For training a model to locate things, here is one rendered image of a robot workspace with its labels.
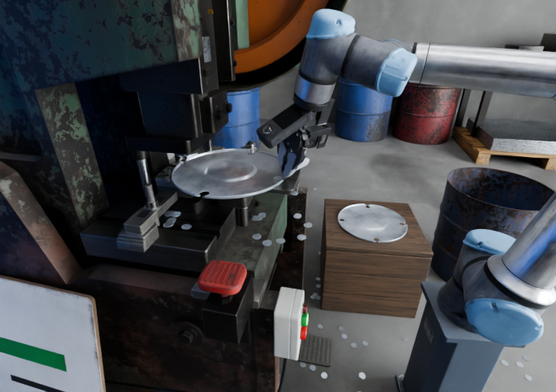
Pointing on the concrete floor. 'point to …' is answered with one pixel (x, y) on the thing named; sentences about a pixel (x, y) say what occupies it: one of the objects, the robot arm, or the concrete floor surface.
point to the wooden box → (372, 265)
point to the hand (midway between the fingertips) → (283, 173)
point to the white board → (48, 339)
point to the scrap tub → (482, 209)
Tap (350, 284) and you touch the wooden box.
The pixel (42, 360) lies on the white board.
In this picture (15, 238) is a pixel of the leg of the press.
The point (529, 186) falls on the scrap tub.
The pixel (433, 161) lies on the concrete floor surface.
